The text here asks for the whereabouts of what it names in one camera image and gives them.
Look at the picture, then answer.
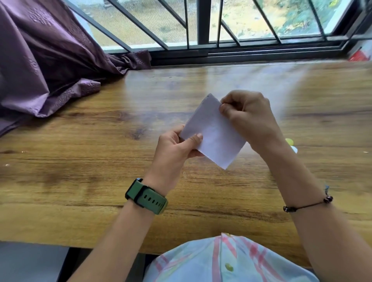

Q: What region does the green wristwatch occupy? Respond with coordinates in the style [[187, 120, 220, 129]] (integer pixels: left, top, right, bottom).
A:
[[125, 178, 169, 216]]

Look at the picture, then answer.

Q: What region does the person's right hand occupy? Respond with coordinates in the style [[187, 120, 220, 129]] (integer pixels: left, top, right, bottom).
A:
[[219, 90, 287, 155]]

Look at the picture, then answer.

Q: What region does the white paper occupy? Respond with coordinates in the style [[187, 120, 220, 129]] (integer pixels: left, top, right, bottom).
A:
[[179, 93, 247, 170]]

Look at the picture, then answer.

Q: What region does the black window grille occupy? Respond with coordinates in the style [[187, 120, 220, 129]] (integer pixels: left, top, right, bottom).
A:
[[62, 0, 353, 53]]

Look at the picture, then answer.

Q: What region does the person's right forearm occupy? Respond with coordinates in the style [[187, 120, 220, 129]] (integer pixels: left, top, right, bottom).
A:
[[251, 137, 372, 282]]

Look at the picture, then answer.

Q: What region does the light striped shirt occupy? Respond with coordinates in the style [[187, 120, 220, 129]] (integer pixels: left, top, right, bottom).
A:
[[143, 232, 321, 282]]

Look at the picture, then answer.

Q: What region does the red object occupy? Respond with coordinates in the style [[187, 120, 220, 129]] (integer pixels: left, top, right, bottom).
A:
[[348, 47, 371, 62]]

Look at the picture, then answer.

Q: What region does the person's left forearm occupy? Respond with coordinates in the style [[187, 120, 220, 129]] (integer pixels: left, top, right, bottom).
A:
[[68, 178, 170, 282]]

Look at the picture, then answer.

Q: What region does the purple curtain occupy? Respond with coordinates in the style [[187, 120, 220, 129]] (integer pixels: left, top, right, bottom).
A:
[[0, 0, 152, 138]]

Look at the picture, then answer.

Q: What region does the person's left hand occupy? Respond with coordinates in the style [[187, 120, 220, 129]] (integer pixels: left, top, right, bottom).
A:
[[142, 125, 205, 196]]

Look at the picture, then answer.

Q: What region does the black window frame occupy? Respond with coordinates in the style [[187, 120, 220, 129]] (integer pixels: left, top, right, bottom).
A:
[[150, 0, 372, 66]]

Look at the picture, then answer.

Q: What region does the black cord bracelet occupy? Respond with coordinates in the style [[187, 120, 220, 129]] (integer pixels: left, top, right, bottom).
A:
[[283, 185, 334, 213]]

